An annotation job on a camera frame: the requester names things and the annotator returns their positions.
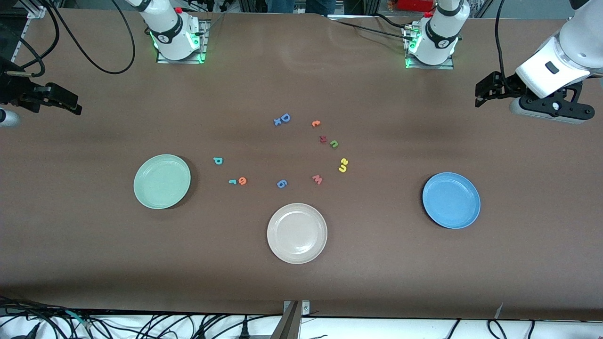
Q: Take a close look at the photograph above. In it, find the red box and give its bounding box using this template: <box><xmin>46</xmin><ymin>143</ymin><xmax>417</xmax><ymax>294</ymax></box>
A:
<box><xmin>396</xmin><ymin>0</ymin><xmax>436</xmax><ymax>12</ymax></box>

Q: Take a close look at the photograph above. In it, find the blue plate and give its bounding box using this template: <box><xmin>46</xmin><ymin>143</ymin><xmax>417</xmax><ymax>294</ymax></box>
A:
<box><xmin>422</xmin><ymin>172</ymin><xmax>481</xmax><ymax>230</ymax></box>

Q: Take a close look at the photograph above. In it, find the light green plate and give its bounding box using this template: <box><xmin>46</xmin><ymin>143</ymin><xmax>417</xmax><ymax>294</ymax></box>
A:
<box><xmin>133</xmin><ymin>154</ymin><xmax>192</xmax><ymax>210</ymax></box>

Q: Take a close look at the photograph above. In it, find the brown table cover sheet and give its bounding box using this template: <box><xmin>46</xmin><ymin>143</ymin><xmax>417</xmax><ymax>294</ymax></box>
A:
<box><xmin>0</xmin><ymin>8</ymin><xmax>603</xmax><ymax>323</ymax></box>

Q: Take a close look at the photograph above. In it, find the beige plate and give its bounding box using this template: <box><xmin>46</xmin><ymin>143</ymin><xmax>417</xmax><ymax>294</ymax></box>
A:
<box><xmin>267</xmin><ymin>203</ymin><xmax>328</xmax><ymax>265</ymax></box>

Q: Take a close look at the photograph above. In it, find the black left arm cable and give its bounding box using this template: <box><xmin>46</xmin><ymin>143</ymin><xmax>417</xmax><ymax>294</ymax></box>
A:
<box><xmin>495</xmin><ymin>0</ymin><xmax>508</xmax><ymax>90</ymax></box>

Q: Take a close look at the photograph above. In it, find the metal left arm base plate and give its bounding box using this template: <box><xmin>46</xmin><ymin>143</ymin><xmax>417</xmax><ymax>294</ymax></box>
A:
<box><xmin>404</xmin><ymin>24</ymin><xmax>455</xmax><ymax>70</ymax></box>

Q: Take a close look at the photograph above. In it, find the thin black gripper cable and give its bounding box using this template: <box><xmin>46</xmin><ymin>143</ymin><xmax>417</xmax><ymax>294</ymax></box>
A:
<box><xmin>0</xmin><ymin>0</ymin><xmax>61</xmax><ymax>78</ymax></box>

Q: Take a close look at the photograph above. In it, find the aluminium frame profile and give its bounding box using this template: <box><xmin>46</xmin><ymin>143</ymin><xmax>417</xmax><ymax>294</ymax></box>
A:
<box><xmin>26</xmin><ymin>0</ymin><xmax>53</xmax><ymax>19</ymax></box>

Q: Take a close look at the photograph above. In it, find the black base cable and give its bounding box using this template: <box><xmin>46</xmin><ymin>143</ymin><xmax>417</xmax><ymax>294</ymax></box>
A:
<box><xmin>330</xmin><ymin>18</ymin><xmax>413</xmax><ymax>40</ymax></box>

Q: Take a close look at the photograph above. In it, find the teal cable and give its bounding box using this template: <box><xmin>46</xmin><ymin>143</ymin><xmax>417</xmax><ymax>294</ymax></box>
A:
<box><xmin>64</xmin><ymin>308</ymin><xmax>92</xmax><ymax>330</ymax></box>

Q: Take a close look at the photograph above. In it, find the tangled black cable bundle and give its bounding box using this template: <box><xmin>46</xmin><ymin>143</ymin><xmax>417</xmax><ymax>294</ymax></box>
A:
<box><xmin>0</xmin><ymin>294</ymin><xmax>283</xmax><ymax>339</ymax></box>

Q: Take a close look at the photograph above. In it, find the silver edge bracket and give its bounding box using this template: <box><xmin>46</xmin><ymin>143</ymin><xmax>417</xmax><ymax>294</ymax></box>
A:
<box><xmin>283</xmin><ymin>300</ymin><xmax>310</xmax><ymax>316</ymax></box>

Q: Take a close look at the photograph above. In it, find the dark metal post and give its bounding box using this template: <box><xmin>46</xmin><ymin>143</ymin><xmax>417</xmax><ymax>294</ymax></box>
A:
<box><xmin>270</xmin><ymin>301</ymin><xmax>302</xmax><ymax>339</ymax></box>

